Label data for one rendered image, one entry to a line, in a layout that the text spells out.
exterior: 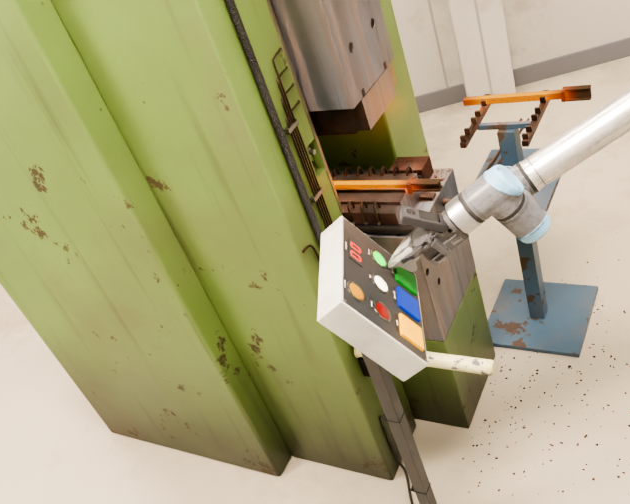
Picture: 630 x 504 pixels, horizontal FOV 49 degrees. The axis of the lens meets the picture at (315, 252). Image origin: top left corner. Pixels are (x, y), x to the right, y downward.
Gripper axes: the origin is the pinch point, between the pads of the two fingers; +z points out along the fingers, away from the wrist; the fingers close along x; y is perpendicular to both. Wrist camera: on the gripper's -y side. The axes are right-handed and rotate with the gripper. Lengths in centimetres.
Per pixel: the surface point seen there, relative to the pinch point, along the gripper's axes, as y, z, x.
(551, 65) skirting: 136, -37, 299
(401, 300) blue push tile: 3.6, 0.5, -11.5
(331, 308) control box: -15.9, 4.4, -26.6
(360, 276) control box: -9.8, 1.2, -13.0
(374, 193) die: 4.7, 7.9, 48.0
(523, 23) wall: 101, -42, 301
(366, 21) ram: -36, -29, 48
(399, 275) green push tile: 3.8, 0.5, -1.5
